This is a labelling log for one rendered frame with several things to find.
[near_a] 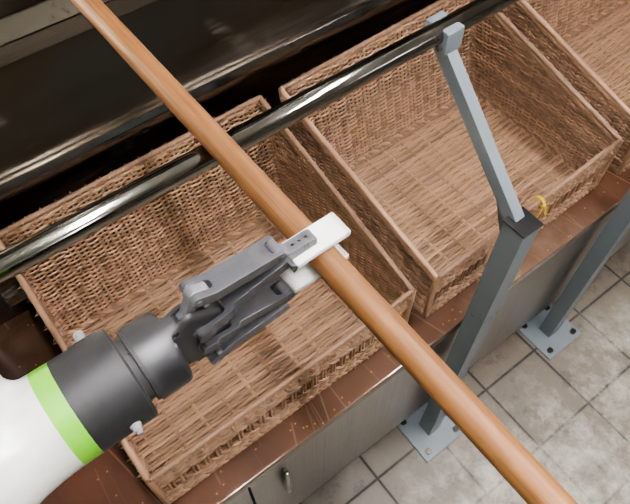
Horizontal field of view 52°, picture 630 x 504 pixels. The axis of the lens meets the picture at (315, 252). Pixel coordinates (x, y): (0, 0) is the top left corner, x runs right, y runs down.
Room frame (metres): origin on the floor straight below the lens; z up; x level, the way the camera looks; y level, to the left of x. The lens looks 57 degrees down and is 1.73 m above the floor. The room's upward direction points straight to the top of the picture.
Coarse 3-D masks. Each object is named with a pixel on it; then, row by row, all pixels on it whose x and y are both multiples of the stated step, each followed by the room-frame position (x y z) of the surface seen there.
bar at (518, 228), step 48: (480, 0) 0.78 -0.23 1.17; (384, 48) 0.68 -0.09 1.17; (336, 96) 0.60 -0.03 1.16; (240, 144) 0.52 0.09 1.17; (480, 144) 0.64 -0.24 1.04; (144, 192) 0.44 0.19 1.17; (48, 240) 0.38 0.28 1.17; (528, 240) 0.54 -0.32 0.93; (480, 288) 0.56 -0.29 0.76; (576, 288) 0.84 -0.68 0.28; (480, 336) 0.54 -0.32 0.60; (528, 336) 0.83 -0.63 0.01; (576, 336) 0.83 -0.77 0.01; (432, 432) 0.54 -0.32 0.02
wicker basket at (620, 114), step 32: (544, 0) 1.41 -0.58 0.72; (576, 0) 1.48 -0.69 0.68; (608, 0) 1.56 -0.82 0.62; (544, 32) 1.20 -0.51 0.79; (576, 32) 1.46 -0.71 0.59; (608, 32) 1.46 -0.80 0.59; (576, 64) 1.12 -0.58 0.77; (608, 64) 1.33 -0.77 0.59; (608, 96) 1.04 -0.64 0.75; (576, 128) 1.10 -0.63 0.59
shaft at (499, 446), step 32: (96, 0) 0.73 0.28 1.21; (128, 32) 0.67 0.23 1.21; (160, 64) 0.61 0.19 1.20; (160, 96) 0.57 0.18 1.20; (192, 128) 0.51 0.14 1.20; (224, 160) 0.46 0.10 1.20; (256, 192) 0.42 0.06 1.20; (288, 224) 0.38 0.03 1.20; (320, 256) 0.34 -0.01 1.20; (352, 288) 0.30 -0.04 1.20; (384, 320) 0.27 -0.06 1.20; (416, 352) 0.24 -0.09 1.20; (448, 384) 0.21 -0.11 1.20; (448, 416) 0.18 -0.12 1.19; (480, 416) 0.18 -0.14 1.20; (480, 448) 0.16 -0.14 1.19; (512, 448) 0.15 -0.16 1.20; (512, 480) 0.13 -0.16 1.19; (544, 480) 0.13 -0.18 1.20
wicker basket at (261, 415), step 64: (192, 192) 0.79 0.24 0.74; (320, 192) 0.78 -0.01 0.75; (64, 256) 0.63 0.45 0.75; (128, 256) 0.68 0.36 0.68; (192, 256) 0.73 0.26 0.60; (384, 256) 0.63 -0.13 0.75; (64, 320) 0.56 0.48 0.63; (128, 320) 0.58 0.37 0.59; (320, 320) 0.58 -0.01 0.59; (192, 384) 0.45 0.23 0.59; (256, 384) 0.45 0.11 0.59; (320, 384) 0.44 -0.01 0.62; (128, 448) 0.28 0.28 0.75; (192, 448) 0.29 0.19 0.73
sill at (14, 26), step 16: (0, 0) 0.77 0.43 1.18; (16, 0) 0.77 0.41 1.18; (32, 0) 0.77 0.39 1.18; (48, 0) 0.77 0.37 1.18; (64, 0) 0.79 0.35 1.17; (0, 16) 0.74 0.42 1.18; (16, 16) 0.74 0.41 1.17; (32, 16) 0.76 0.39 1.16; (48, 16) 0.77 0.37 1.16; (64, 16) 0.78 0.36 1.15; (0, 32) 0.73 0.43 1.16; (16, 32) 0.74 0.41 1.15; (32, 32) 0.75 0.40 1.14
